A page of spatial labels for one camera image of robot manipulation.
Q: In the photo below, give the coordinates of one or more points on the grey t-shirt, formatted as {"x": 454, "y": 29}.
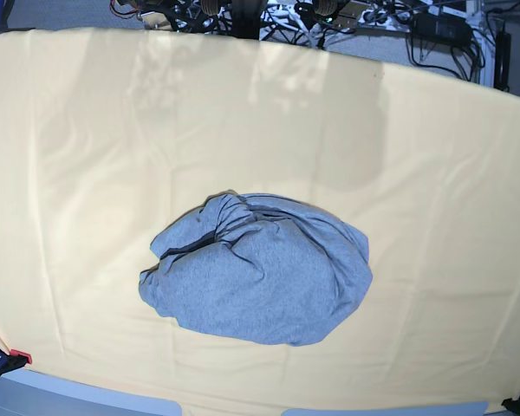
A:
{"x": 258, "y": 267}

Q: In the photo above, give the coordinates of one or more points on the yellow table cloth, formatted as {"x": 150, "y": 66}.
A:
{"x": 107, "y": 136}

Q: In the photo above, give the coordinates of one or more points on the black power adapter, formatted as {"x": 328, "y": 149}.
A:
{"x": 445, "y": 29}

